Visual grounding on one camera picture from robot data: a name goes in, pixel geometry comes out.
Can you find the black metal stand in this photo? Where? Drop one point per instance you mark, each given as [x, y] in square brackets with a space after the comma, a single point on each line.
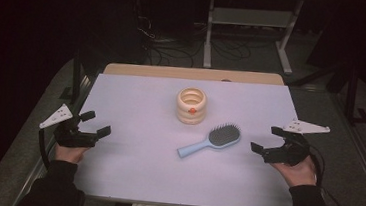
[77, 73]
[351, 94]

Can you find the desk with white legs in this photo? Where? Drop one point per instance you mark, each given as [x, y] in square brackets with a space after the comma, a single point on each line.
[250, 17]

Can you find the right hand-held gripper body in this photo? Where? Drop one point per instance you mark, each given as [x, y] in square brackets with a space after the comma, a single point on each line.
[292, 151]

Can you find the white table mat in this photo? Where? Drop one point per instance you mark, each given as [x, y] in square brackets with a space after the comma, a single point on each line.
[138, 166]

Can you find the wooden table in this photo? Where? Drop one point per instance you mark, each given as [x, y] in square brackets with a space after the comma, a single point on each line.
[173, 72]

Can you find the person's left hand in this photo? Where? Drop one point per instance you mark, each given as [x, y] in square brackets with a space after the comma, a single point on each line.
[69, 154]

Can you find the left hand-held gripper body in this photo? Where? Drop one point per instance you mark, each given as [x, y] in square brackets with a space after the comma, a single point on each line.
[71, 136]

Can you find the person's right hand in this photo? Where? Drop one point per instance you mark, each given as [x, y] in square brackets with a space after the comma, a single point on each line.
[296, 175]

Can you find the cream ribbed cup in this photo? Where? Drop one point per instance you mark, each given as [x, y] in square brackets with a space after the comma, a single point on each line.
[190, 112]

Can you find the light blue hairbrush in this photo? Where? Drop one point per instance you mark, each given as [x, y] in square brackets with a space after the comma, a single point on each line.
[223, 135]

